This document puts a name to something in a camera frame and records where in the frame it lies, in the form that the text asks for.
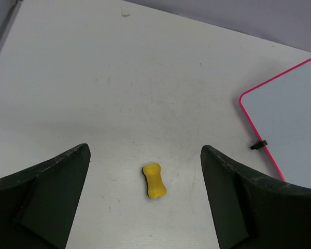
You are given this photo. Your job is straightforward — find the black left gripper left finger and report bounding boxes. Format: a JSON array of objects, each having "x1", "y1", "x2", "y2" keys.
[{"x1": 0, "y1": 144, "x2": 90, "y2": 248}]

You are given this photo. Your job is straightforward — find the yellow whiteboard eraser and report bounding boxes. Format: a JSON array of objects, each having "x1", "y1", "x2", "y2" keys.
[{"x1": 143, "y1": 163, "x2": 167, "y2": 199}]

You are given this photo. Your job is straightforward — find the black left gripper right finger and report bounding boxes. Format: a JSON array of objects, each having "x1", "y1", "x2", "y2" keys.
[{"x1": 201, "y1": 145, "x2": 311, "y2": 248}]

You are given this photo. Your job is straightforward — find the pink framed whiteboard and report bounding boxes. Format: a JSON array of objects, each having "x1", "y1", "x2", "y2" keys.
[{"x1": 239, "y1": 58, "x2": 311, "y2": 188}]

